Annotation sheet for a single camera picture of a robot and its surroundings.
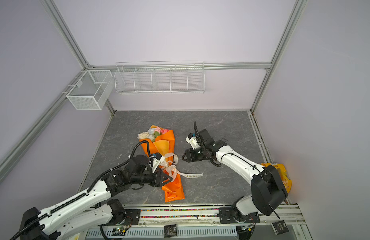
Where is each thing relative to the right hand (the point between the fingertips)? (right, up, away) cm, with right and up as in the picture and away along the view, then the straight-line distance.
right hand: (185, 159), depth 81 cm
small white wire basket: (-63, +41, +16) cm, 77 cm away
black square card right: (+45, -29, -12) cm, 55 cm away
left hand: (-8, -8, -10) cm, 15 cm away
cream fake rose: (-29, +12, +18) cm, 36 cm away
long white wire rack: (-18, +51, +18) cm, 57 cm away
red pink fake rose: (-16, +15, +21) cm, 31 cm away
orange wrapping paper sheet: (-15, +3, +11) cm, 19 cm away
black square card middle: (-7, -30, -13) cm, 33 cm away
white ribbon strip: (-9, -5, +7) cm, 13 cm away
